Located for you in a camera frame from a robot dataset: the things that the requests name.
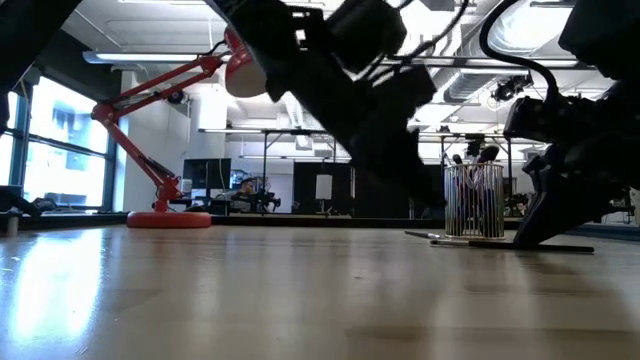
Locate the black computer monitor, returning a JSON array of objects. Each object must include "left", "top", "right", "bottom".
[{"left": 182, "top": 157, "right": 233, "bottom": 191}]

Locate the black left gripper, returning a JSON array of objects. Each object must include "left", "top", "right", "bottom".
[{"left": 344, "top": 84, "right": 449, "bottom": 211}]

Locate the black aluminium table frame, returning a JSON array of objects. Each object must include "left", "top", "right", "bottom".
[{"left": 0, "top": 184, "right": 640, "bottom": 242}]

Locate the person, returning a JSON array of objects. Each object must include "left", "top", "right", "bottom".
[{"left": 230, "top": 177, "right": 261, "bottom": 214}]

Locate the black partition panel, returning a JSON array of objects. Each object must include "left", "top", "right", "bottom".
[{"left": 292, "top": 160, "right": 446, "bottom": 220}]

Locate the red desk lamp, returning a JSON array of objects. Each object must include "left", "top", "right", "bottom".
[{"left": 90, "top": 27, "right": 271, "bottom": 230}]

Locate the ceiling tube light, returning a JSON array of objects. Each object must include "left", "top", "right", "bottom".
[{"left": 82, "top": 49, "right": 199, "bottom": 65}]

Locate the short thin makeup brush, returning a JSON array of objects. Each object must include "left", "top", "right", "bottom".
[{"left": 403, "top": 229, "right": 445, "bottom": 241}]

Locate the thin black makeup brush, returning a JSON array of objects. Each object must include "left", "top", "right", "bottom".
[{"left": 429, "top": 238, "right": 596, "bottom": 255}]

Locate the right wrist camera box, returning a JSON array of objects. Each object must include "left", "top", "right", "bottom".
[{"left": 503, "top": 96, "right": 559, "bottom": 141}]

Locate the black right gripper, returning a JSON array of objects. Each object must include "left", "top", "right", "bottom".
[{"left": 514, "top": 79, "right": 640, "bottom": 247}]

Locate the white paper sheet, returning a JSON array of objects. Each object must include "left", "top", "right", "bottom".
[{"left": 314, "top": 173, "right": 334, "bottom": 201}]

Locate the large glass window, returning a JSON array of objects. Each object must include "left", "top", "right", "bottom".
[{"left": 0, "top": 74, "right": 119, "bottom": 211}]

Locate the fluffy dark-bristle makeup brush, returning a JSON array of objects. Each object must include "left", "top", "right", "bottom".
[{"left": 451, "top": 153, "right": 469, "bottom": 236}]

